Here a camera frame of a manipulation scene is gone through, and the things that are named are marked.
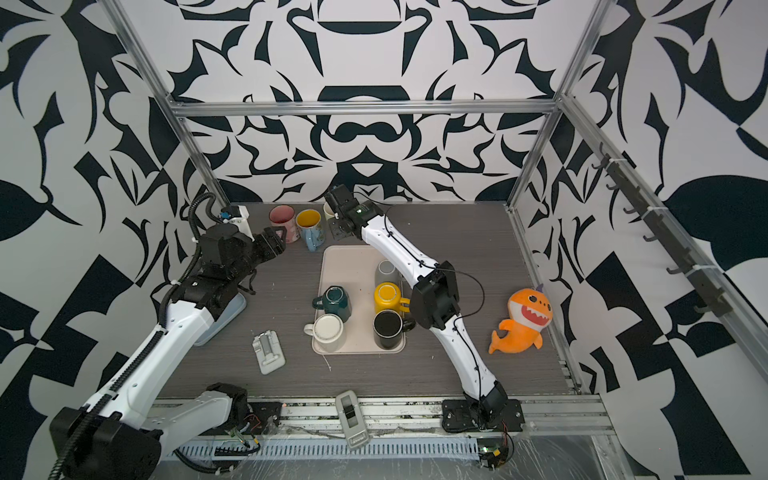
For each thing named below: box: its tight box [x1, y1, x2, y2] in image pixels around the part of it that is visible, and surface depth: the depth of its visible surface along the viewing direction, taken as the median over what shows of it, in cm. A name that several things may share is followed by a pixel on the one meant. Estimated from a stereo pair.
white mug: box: [303, 314, 344, 353], surface depth 83 cm
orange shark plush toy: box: [488, 283, 553, 354], surface depth 86 cm
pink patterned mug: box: [268, 204, 300, 244], surface depth 104 cm
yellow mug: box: [374, 282, 410, 315], surface depth 87 cm
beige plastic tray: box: [312, 245, 406, 355], surface depth 87 cm
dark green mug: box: [312, 285, 352, 323], surface depth 86 cm
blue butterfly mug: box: [296, 208, 326, 252], surface depth 104 cm
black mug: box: [372, 309, 416, 350], surface depth 83 cm
